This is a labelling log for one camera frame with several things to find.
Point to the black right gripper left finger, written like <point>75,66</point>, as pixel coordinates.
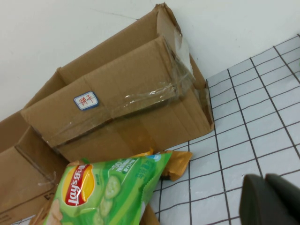
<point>254,201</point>

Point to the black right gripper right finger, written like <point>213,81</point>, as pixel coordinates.
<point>284,201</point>

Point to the green Lay's chips bag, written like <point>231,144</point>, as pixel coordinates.
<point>117,192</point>

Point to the orange-brown snack packet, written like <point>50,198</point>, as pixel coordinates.
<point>179,164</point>

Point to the small yellow snack packet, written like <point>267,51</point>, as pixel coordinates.
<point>146,153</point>

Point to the white black-grid tablecloth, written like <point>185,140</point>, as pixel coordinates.
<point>246,140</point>

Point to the taped cardboard box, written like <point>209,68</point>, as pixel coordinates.
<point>131,77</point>

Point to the white label with red writing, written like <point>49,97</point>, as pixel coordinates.
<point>86,100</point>

